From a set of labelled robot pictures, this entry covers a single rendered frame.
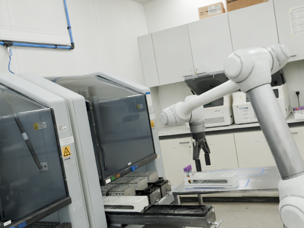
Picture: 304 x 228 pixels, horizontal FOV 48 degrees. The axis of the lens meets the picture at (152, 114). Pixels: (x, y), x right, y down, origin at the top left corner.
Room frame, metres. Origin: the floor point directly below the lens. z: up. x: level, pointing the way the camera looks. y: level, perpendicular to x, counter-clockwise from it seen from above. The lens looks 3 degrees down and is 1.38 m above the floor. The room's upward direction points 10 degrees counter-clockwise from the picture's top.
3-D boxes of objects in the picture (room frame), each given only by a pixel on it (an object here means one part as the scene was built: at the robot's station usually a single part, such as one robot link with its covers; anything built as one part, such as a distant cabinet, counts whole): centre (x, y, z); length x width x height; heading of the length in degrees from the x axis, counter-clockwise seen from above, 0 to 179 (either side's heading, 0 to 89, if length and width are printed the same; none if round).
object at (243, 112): (3.93, -1.28, 1.24); 0.62 x 0.56 x 0.69; 152
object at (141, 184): (2.08, 0.14, 0.85); 0.12 x 0.02 x 0.06; 151
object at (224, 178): (1.92, -0.27, 0.85); 0.30 x 0.10 x 0.06; 58
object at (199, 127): (1.94, -0.24, 1.16); 0.09 x 0.09 x 0.06
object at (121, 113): (2.13, 0.38, 1.28); 0.61 x 0.51 x 0.63; 151
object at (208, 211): (1.71, 0.09, 0.78); 0.73 x 0.14 x 0.09; 61
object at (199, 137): (1.94, -0.24, 1.09); 0.08 x 0.07 x 0.09; 148
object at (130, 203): (1.80, 0.25, 0.83); 0.30 x 0.10 x 0.06; 61
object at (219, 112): (4.20, -0.77, 1.22); 0.62 x 0.56 x 0.64; 150
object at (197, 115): (1.93, -0.23, 1.27); 0.13 x 0.11 x 0.16; 127
